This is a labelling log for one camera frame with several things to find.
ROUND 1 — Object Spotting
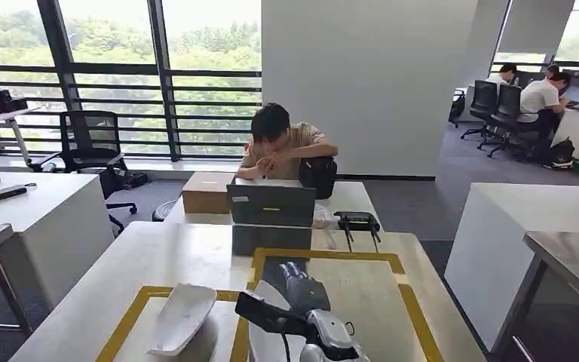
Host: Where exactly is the yellow tape frame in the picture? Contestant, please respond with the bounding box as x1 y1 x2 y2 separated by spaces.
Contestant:
246 247 444 362

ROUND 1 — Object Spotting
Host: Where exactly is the white plastic tray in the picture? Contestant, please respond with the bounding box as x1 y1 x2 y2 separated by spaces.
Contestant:
146 282 219 357
247 279 317 362

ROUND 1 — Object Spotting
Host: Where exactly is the grey laptop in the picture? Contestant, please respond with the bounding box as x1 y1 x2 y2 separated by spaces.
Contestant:
225 178 317 229

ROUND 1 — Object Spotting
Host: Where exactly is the cardboard box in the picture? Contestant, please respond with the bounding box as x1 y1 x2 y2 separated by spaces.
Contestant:
181 171 237 216

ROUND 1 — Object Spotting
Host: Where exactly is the round black stool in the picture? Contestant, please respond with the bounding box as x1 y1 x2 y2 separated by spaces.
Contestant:
152 199 179 222

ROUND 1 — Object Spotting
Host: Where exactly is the black office chair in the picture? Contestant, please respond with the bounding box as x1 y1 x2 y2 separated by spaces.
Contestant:
477 83 523 159
26 109 139 236
460 79 499 141

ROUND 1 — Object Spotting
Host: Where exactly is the person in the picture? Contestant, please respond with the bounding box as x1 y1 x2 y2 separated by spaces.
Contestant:
486 63 518 89
236 102 339 181
516 70 573 162

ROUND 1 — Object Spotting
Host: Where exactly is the black router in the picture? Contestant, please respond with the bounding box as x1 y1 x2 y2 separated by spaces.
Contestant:
332 210 383 254

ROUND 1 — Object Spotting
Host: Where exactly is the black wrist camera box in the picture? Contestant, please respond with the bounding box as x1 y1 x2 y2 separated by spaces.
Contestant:
234 290 311 337

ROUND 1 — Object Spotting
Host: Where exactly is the black flat device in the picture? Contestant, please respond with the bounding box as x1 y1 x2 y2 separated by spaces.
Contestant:
0 184 29 204

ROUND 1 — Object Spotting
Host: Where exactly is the black backpack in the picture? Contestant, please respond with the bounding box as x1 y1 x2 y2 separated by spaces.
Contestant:
544 137 577 170

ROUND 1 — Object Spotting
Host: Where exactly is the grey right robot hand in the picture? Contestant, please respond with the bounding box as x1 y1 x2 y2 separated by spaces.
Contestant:
277 261 332 318

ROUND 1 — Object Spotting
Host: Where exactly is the clear plastic bag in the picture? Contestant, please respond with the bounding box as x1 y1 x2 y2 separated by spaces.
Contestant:
311 201 341 251

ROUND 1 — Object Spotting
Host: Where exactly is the dark window railing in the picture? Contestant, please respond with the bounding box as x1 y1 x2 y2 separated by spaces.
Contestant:
0 62 264 162

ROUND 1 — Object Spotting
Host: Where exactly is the black bag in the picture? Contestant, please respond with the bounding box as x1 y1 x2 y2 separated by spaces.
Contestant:
298 155 339 201

